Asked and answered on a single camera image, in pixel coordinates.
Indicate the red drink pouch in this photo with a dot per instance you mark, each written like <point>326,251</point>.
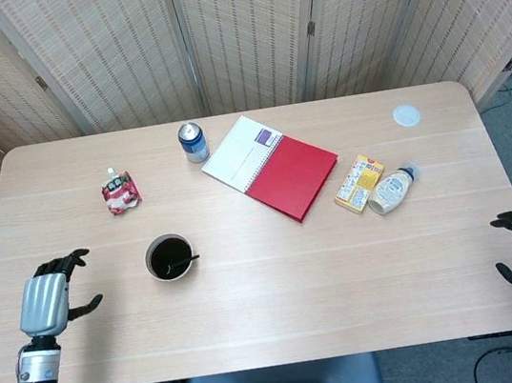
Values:
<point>120,192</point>

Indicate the small black spoon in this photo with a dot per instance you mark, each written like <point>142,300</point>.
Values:
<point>184,261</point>

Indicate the cup of black coffee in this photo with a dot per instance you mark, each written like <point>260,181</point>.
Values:
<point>163,251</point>

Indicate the yellow snack box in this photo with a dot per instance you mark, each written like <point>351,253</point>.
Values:
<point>356,183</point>

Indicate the blue soda can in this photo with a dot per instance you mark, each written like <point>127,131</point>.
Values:
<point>193,145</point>

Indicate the round white lid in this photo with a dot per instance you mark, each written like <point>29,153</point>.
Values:
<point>407,115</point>

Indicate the open red spiral notebook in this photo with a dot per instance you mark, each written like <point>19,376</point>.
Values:
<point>292,176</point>

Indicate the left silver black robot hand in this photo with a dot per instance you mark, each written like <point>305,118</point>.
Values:
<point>44,305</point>

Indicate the bamboo folding screen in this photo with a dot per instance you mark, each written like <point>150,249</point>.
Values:
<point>119,53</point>

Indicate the white mayonnaise squeeze bottle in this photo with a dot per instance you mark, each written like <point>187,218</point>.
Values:
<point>388,191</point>

